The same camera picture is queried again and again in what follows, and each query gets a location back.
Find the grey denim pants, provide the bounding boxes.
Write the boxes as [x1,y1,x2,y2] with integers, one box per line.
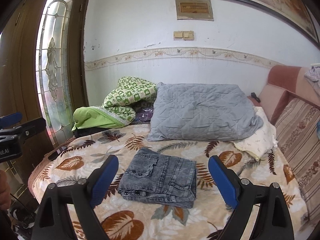
[117,147,198,208]

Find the wooden door with patterned glass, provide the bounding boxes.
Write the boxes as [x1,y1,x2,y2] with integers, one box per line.
[0,0,94,198]

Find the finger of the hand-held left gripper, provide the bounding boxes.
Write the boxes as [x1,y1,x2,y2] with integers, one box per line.
[0,112,23,128]
[15,117,47,142]

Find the lilac cloth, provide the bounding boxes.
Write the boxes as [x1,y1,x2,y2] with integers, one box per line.
[304,65,320,93]

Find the pink sofa backrest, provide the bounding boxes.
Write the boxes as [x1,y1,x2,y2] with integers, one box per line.
[257,65,320,130]

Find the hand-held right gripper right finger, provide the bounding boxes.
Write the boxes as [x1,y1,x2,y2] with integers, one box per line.
[208,155,294,240]

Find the cream patterned cloth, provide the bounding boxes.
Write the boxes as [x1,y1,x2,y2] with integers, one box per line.
[234,106,278,161]

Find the grey quilted pillow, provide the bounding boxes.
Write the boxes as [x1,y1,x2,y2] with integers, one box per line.
[147,82,264,142]

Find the cream leaf-print blanket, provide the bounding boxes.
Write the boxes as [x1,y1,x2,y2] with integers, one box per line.
[27,126,309,240]

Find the striped floral cushion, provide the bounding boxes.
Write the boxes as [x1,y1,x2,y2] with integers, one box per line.
[275,97,320,223]

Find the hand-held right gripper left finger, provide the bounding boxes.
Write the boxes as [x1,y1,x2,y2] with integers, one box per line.
[31,154,119,240]

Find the green checked quilt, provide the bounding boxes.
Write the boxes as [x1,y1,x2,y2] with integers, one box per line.
[72,76,158,132]

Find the framed wall plaque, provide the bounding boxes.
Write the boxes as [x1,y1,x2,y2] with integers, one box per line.
[175,0,214,20]

